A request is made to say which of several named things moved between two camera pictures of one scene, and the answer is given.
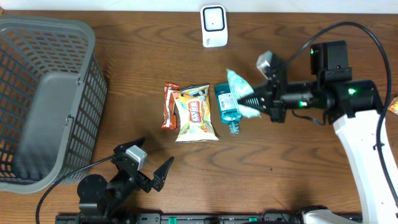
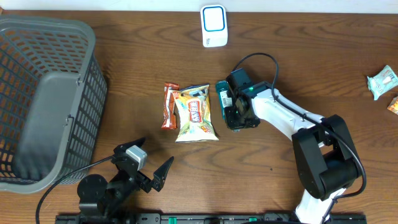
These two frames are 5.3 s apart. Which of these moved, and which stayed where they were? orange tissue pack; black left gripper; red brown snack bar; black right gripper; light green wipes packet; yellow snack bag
Moved: light green wipes packet; black right gripper
Stayed: orange tissue pack; black left gripper; yellow snack bag; red brown snack bar
